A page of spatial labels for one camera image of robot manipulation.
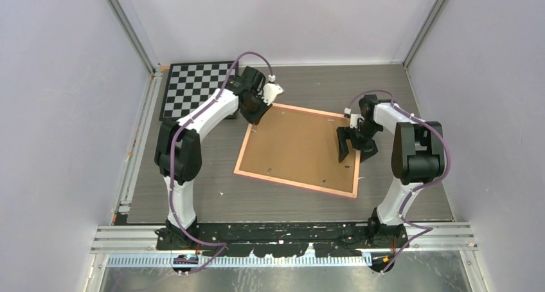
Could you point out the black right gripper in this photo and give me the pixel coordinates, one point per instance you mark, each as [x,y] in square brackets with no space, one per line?
[367,149]

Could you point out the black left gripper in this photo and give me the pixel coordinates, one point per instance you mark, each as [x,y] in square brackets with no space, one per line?
[255,118]

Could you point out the pink photo frame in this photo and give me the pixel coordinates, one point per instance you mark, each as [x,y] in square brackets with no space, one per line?
[298,184]

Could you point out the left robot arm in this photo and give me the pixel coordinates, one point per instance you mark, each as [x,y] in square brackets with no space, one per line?
[178,152]

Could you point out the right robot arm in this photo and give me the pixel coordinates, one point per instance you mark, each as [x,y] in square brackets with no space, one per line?
[417,160]

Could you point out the black white checkerboard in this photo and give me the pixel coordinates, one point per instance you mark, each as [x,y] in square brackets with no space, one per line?
[189,85]

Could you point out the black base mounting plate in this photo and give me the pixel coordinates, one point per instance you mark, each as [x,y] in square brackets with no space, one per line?
[329,239]

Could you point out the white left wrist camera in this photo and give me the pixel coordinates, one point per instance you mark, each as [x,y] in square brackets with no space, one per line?
[271,90]

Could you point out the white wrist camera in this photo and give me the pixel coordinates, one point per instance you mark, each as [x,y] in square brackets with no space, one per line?
[354,118]
[271,90]

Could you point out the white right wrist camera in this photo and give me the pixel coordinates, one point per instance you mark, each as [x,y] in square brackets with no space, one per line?
[354,118]

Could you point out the aluminium front rail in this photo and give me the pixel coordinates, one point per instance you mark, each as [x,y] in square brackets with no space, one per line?
[445,236]

